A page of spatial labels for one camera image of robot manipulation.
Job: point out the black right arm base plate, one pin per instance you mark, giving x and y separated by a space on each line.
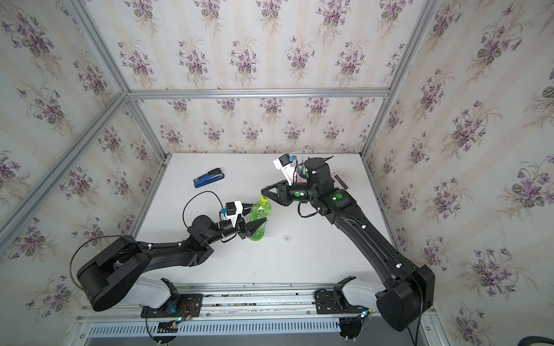
347 297

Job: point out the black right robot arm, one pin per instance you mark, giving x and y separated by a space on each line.
409 289

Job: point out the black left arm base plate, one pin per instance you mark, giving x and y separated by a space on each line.
184 307

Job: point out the pink calculator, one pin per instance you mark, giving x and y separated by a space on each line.
340 181

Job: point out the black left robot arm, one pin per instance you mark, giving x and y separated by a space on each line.
115 276

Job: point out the green plastic bottle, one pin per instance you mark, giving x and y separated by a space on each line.
261 209

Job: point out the blue black stapler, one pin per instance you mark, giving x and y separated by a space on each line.
209 178

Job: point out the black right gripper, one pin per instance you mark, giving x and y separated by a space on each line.
284 192

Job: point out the green bottle cap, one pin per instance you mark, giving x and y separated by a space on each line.
263 200

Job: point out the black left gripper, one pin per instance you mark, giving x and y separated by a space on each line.
244 231

